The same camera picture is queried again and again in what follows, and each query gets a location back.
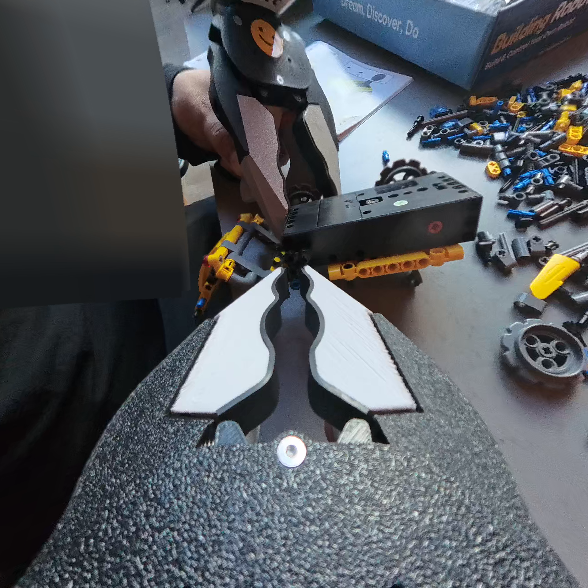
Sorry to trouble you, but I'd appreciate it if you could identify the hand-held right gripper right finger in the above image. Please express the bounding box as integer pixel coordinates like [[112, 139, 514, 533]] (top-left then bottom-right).
[[301, 267, 420, 415]]

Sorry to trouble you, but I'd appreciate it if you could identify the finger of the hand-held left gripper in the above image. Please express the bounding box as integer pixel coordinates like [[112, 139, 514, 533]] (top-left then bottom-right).
[[236, 92, 291, 239], [303, 102, 341, 199]]

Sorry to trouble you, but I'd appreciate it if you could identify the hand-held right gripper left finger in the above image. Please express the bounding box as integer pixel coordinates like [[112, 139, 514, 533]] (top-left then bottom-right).
[[170, 267, 284, 420]]

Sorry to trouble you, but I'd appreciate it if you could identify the yellow black brick vehicle model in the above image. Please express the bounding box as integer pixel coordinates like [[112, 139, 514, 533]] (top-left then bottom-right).
[[193, 159, 484, 319]]

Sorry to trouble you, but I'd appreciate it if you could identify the grey desk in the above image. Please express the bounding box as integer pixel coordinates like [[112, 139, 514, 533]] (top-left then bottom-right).
[[179, 0, 588, 579]]

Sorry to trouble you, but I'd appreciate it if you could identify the person's left hand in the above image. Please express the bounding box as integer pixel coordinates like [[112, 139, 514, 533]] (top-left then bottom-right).
[[170, 68, 245, 182]]

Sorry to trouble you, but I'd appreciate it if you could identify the instruction booklet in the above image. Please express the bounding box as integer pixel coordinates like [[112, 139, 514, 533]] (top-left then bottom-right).
[[184, 41, 415, 144]]

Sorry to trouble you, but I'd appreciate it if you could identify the blue cardboard box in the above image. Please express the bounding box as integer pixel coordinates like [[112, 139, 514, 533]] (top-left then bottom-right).
[[313, 0, 588, 91]]

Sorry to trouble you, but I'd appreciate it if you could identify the grey sprocket wheel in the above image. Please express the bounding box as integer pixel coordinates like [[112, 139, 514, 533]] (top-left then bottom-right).
[[500, 318, 588, 386]]

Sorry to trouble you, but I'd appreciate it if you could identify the pile of loose brick parts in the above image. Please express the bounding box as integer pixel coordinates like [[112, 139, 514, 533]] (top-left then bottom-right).
[[407, 78, 588, 333]]

